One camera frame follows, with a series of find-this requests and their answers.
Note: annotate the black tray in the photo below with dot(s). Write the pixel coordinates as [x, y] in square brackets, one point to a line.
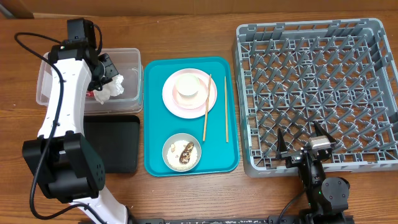
[116, 139]

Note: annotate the brown food piece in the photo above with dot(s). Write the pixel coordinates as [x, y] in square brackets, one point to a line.
[185, 155]

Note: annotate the teal plastic tray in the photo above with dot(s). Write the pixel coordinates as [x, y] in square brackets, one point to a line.
[160, 123]

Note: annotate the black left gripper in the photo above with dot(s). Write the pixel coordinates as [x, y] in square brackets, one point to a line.
[112, 71]

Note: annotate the grey dish rack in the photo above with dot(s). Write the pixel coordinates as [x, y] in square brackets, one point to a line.
[338, 73]

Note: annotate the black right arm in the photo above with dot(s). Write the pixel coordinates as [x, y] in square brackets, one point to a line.
[327, 196]

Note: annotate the white tissue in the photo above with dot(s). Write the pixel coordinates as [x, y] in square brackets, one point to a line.
[113, 88]

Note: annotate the large white plate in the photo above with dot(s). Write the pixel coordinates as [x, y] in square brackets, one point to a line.
[168, 100]

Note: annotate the grey bowl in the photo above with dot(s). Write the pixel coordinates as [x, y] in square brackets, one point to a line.
[177, 137]

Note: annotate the wooden chopstick on plate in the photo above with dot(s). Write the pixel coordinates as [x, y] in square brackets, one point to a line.
[207, 106]

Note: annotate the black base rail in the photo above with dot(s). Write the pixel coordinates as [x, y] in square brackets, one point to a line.
[289, 219]

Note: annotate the clear plastic bin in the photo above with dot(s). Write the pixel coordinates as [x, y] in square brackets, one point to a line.
[128, 63]

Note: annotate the white rice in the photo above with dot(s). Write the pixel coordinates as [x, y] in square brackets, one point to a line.
[174, 153]

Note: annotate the red foil wrapper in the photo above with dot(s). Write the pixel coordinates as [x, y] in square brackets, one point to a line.
[89, 94]

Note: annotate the white cup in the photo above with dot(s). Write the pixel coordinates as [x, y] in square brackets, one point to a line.
[187, 84]

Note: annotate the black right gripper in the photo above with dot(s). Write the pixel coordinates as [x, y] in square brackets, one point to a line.
[302, 156]

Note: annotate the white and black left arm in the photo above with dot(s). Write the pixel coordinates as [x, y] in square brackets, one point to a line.
[62, 161]

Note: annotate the wooden chopstick on tray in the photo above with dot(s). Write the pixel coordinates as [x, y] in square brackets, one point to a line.
[226, 110]

